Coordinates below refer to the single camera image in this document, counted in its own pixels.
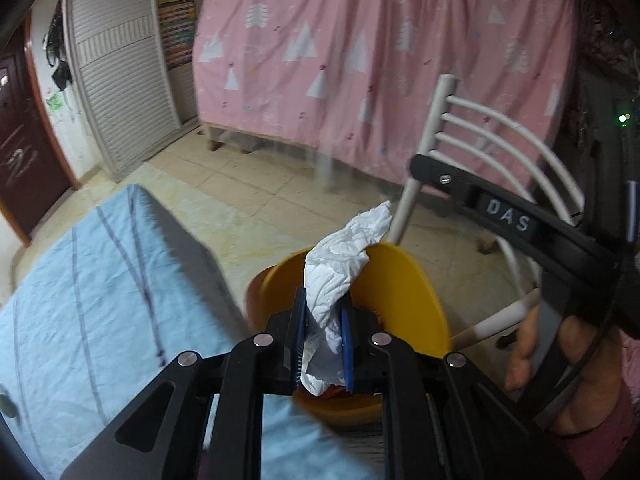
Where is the pink printed curtain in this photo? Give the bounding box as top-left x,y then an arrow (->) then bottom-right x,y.
192,0 -> 585,213

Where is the white metal chair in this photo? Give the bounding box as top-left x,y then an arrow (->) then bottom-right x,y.
389,74 -> 587,352

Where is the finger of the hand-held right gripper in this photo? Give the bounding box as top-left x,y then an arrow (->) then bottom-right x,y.
409,152 -> 477,208

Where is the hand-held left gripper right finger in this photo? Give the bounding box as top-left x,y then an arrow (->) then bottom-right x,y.
340,296 -> 581,480

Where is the black hanging bag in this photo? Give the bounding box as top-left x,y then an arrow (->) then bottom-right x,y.
42,0 -> 74,94

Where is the person's right hand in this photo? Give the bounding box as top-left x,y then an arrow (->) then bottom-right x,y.
504,304 -> 628,437

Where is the colourful wall chart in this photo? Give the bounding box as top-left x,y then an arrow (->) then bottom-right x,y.
157,0 -> 197,69

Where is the dark red door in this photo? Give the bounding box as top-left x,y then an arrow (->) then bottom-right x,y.
0,12 -> 81,248

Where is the yellow plastic basin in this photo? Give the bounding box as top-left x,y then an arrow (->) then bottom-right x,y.
247,242 -> 454,429

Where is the white tissue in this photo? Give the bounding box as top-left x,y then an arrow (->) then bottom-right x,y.
300,201 -> 394,399

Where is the white louvered wardrobe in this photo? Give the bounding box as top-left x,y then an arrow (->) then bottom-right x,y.
62,0 -> 202,184

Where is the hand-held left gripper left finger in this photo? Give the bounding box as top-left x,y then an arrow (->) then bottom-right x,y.
60,287 -> 307,480

